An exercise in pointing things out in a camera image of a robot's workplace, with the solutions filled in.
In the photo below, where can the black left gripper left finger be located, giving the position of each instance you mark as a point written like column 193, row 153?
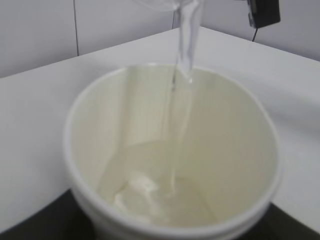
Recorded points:
column 61, row 220

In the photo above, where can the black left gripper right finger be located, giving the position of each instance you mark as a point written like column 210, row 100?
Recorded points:
column 278, row 225

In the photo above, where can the white paper cup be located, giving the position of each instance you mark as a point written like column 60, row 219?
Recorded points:
column 151, row 155

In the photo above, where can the Nongfu Spring water bottle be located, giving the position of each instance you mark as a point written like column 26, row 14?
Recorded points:
column 164, row 5

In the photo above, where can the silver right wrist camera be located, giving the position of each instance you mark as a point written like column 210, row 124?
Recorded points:
column 263, row 13

